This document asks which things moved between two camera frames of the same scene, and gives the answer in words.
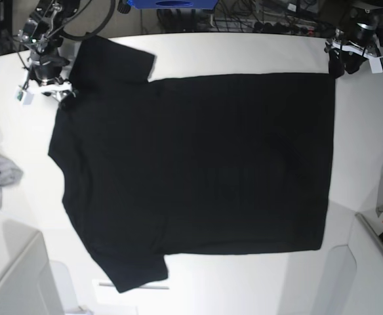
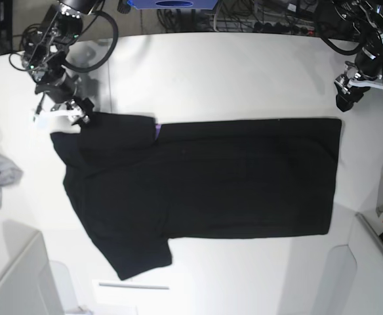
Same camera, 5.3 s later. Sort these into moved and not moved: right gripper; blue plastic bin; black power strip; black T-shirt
Moved: right gripper; black T-shirt
Not moved: blue plastic bin; black power strip
